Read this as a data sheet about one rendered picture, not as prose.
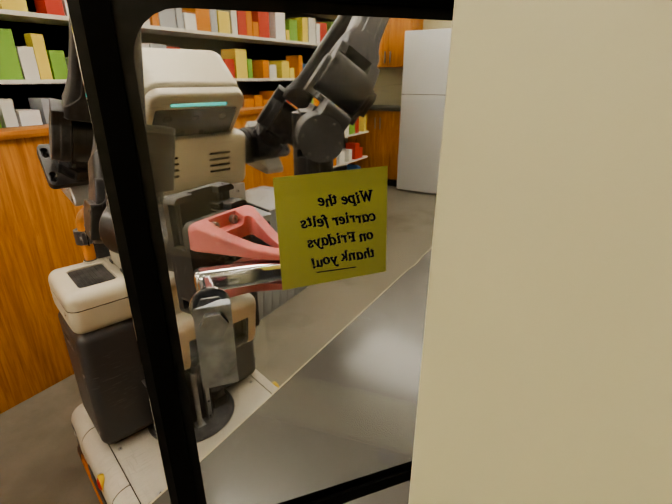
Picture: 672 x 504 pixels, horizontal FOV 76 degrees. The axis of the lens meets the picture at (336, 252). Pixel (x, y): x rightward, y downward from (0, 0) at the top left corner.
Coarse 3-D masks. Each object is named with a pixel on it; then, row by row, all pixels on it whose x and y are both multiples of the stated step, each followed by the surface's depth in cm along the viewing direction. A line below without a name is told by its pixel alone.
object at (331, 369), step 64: (192, 64) 22; (256, 64) 23; (320, 64) 24; (384, 64) 25; (192, 128) 23; (256, 128) 24; (320, 128) 25; (384, 128) 26; (192, 192) 24; (256, 192) 25; (320, 192) 26; (384, 192) 28; (192, 256) 25; (256, 256) 27; (320, 256) 28; (384, 256) 30; (192, 320) 27; (256, 320) 28; (320, 320) 30; (384, 320) 32; (192, 384) 28; (256, 384) 30; (320, 384) 32; (384, 384) 34; (256, 448) 32; (320, 448) 34; (384, 448) 37
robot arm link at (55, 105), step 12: (72, 36) 60; (72, 48) 61; (72, 60) 62; (72, 72) 63; (72, 84) 64; (72, 96) 65; (84, 96) 66; (60, 108) 67; (72, 108) 66; (84, 108) 67; (60, 120) 68; (72, 120) 68; (84, 120) 68; (60, 132) 68; (60, 144) 68; (72, 144) 69; (60, 156) 70
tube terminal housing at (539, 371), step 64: (512, 0) 5; (576, 0) 4; (640, 0) 4; (448, 64) 5; (512, 64) 5; (576, 64) 4; (640, 64) 4; (448, 128) 5; (512, 128) 5; (576, 128) 5; (640, 128) 4; (448, 192) 6; (512, 192) 5; (576, 192) 5; (640, 192) 4; (448, 256) 6; (512, 256) 5; (576, 256) 5; (640, 256) 5; (448, 320) 6; (512, 320) 6; (576, 320) 5; (640, 320) 5; (448, 384) 7; (512, 384) 6; (576, 384) 6; (640, 384) 5; (448, 448) 7; (512, 448) 6; (576, 448) 6; (640, 448) 5
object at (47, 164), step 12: (48, 144) 81; (48, 156) 81; (48, 168) 79; (60, 168) 79; (72, 168) 78; (84, 168) 79; (48, 180) 79; (60, 180) 80; (72, 180) 81; (84, 180) 82
